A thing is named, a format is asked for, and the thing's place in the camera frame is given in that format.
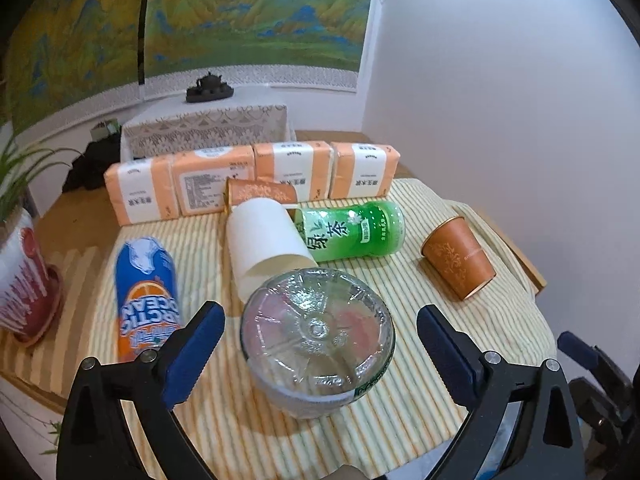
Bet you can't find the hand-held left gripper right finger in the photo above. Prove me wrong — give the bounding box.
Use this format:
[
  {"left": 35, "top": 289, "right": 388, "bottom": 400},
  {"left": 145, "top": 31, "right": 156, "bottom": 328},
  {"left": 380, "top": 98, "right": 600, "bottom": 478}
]
[{"left": 416, "top": 304, "right": 586, "bottom": 480}]

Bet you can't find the brown patterned paper cup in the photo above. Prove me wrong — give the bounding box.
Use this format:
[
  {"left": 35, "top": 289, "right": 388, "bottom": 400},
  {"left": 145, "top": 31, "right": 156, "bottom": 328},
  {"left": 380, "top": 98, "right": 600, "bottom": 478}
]
[
  {"left": 223, "top": 177, "right": 299, "bottom": 207},
  {"left": 420, "top": 216, "right": 497, "bottom": 302}
]

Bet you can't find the black curved pole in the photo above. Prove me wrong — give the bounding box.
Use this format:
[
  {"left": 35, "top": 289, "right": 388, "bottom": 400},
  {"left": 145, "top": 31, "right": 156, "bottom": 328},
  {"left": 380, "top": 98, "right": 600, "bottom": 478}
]
[{"left": 136, "top": 0, "right": 154, "bottom": 87}]

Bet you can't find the striped yellow cloth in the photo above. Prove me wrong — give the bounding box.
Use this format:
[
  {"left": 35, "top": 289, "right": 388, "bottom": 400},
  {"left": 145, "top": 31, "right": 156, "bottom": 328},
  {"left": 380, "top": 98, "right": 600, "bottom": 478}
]
[{"left": 0, "top": 176, "right": 558, "bottom": 466}]

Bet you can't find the white paper cup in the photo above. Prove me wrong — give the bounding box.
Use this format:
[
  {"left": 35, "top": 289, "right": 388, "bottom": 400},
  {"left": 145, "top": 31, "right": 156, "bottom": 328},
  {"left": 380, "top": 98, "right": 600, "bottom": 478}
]
[{"left": 225, "top": 198, "right": 318, "bottom": 301}]

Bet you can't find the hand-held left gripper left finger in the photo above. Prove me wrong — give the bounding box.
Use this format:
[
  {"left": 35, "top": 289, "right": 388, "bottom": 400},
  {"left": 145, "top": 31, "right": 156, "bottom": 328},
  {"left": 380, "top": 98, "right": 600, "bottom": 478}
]
[{"left": 56, "top": 301, "right": 227, "bottom": 480}]

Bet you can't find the black bag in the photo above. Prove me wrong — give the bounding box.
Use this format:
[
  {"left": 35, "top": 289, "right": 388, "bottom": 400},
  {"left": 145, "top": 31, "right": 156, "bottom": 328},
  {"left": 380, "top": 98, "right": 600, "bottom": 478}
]
[{"left": 62, "top": 139, "right": 124, "bottom": 192}]

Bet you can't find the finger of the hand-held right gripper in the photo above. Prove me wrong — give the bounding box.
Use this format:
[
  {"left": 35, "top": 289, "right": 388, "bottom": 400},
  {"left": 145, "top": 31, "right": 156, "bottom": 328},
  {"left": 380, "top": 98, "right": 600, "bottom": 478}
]
[{"left": 557, "top": 331, "right": 633, "bottom": 423}]

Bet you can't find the patterned cloth covered stand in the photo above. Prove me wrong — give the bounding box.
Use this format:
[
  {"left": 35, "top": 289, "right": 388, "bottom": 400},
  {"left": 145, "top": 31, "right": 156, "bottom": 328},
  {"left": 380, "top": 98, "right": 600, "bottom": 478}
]
[{"left": 120, "top": 104, "right": 297, "bottom": 161}]

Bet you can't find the orange soda can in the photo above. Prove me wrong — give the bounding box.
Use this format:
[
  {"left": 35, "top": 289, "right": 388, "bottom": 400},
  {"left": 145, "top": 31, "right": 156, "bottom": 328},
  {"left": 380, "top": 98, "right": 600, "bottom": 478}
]
[{"left": 115, "top": 236, "right": 183, "bottom": 363}]

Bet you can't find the red white flower pot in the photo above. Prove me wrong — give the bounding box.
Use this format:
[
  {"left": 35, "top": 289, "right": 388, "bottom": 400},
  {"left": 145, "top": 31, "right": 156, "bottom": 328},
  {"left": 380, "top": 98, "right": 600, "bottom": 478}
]
[{"left": 0, "top": 222, "right": 67, "bottom": 347}]

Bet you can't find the green tea bottle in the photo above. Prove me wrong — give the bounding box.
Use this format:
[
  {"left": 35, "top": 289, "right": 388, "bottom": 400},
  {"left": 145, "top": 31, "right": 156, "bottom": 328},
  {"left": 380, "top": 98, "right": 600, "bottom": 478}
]
[{"left": 292, "top": 200, "right": 405, "bottom": 264}]

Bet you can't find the green leafy plant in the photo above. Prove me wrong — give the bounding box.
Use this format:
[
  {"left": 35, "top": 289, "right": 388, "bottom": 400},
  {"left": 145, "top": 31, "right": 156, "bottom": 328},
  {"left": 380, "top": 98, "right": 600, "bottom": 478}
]
[{"left": 0, "top": 132, "right": 87, "bottom": 228}]

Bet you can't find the landscape painting wall scroll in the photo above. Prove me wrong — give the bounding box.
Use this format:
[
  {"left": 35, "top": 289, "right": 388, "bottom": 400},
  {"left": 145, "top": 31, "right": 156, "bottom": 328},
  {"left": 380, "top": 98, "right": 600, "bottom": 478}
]
[{"left": 0, "top": 0, "right": 379, "bottom": 133}]

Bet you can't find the orange tissue pack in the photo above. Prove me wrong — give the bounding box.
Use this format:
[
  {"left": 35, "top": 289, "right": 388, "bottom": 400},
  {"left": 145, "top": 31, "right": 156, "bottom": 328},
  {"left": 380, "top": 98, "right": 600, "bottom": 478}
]
[
  {"left": 104, "top": 160, "right": 179, "bottom": 226},
  {"left": 170, "top": 146, "right": 256, "bottom": 217},
  {"left": 329, "top": 141, "right": 402, "bottom": 200},
  {"left": 252, "top": 141, "right": 335, "bottom": 201}
]

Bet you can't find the clear plastic bottle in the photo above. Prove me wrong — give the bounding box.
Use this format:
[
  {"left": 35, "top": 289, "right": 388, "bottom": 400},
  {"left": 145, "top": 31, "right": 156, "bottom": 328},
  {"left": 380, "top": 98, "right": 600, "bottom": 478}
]
[{"left": 239, "top": 268, "right": 397, "bottom": 421}]

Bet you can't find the small green box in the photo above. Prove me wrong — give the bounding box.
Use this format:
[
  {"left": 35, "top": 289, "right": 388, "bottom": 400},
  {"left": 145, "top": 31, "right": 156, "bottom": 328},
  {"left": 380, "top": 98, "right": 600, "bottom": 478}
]
[{"left": 91, "top": 117, "right": 121, "bottom": 141}]

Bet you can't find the dark tea tray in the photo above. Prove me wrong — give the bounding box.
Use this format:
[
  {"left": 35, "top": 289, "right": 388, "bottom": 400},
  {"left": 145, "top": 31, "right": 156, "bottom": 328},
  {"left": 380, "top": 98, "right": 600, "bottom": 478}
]
[{"left": 186, "top": 85, "right": 235, "bottom": 105}]

